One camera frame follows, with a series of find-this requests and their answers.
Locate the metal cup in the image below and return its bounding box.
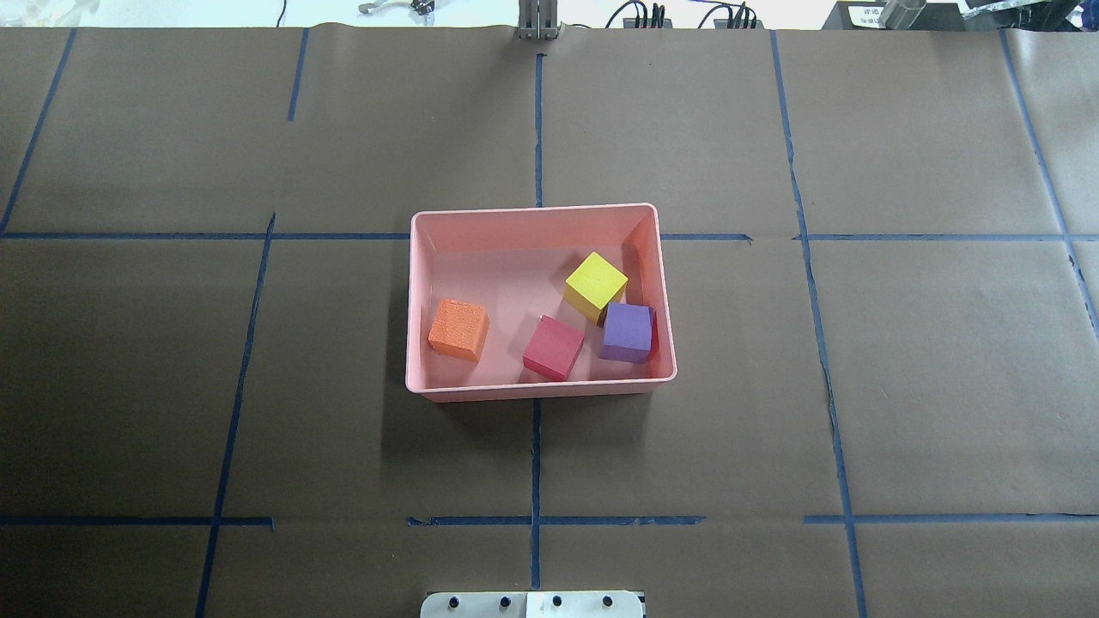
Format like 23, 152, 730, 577
877, 0, 926, 31

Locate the pink plastic bin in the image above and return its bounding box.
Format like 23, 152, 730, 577
406, 203, 678, 402

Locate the red foam block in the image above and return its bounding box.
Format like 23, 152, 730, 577
522, 314, 585, 382

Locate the aluminium frame post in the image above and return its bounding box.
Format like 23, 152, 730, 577
517, 0, 560, 40

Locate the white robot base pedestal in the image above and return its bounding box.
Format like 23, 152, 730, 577
419, 591, 647, 617

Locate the yellow foam block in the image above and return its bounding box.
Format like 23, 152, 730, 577
562, 251, 629, 325

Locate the purple foam block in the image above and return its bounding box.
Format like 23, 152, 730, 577
598, 302, 656, 364

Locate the orange foam block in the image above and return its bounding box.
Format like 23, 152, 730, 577
428, 298, 490, 363

